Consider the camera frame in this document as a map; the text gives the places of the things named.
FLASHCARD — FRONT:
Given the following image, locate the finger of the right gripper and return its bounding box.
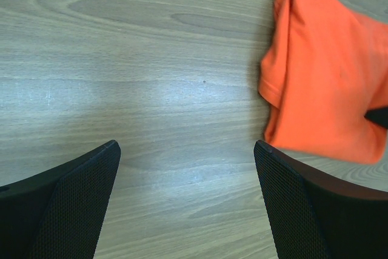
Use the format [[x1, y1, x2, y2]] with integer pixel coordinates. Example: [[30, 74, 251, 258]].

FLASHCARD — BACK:
[[365, 106, 388, 129]]

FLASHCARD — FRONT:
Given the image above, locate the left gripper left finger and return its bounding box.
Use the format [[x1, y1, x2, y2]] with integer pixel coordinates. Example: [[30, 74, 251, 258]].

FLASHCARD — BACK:
[[1, 140, 121, 258]]

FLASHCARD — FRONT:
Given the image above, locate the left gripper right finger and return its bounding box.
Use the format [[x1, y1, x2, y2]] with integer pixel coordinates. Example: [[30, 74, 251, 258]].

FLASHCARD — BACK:
[[254, 140, 387, 258]]

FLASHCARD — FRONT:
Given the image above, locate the orange t shirt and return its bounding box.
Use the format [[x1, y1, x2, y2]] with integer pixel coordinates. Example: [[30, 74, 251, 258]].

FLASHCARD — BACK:
[[258, 0, 387, 164]]

